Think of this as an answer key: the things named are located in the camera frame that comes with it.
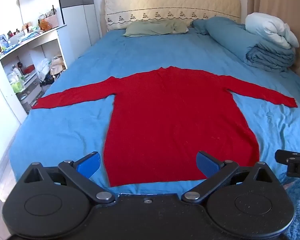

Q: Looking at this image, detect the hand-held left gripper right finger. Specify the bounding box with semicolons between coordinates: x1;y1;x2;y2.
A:
181;151;278;204

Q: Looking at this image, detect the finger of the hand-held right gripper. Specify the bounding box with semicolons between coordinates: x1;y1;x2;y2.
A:
275;149;298;165

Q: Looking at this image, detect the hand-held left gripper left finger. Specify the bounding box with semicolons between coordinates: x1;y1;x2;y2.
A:
24;151;116;204

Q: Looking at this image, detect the red long-sleeved sweater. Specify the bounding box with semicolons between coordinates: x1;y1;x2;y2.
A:
31;66;298;187

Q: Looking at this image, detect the blue shaggy rug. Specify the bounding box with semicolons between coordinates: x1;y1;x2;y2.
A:
281;174;300;240

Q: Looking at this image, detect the bed with blue sheet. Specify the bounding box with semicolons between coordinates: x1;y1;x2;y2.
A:
9;27;300;207

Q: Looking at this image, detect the folded blue quilt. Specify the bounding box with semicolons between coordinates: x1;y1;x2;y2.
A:
244;41;296;73

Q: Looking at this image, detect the beige cloth bag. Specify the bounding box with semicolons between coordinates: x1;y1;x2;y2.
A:
49;54;66;76

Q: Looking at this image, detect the white plastic bag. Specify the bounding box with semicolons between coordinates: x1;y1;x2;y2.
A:
36;58;52;81

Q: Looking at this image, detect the green packet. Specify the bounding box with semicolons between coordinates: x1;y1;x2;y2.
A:
11;79;25;93

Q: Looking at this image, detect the white folded blanket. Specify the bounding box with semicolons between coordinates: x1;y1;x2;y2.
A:
245;12;300;50

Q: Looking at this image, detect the white shelf desk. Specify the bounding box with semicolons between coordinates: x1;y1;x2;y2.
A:
0;24;68;125

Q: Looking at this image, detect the rolled blue duvet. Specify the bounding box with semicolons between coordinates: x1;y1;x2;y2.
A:
191;16;265;55

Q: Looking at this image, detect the orange plush bear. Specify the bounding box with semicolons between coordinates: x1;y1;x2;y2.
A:
38;19;52;32

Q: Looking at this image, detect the green pillow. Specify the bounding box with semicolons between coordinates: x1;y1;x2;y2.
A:
123;19;189;38

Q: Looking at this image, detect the pink basket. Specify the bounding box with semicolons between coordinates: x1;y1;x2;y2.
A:
43;13;59;30

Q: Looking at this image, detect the white and grey wardrobe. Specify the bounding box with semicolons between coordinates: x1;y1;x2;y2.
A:
17;0;100;67

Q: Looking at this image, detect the cream quilted headboard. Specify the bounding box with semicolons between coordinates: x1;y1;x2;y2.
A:
104;0;241;32

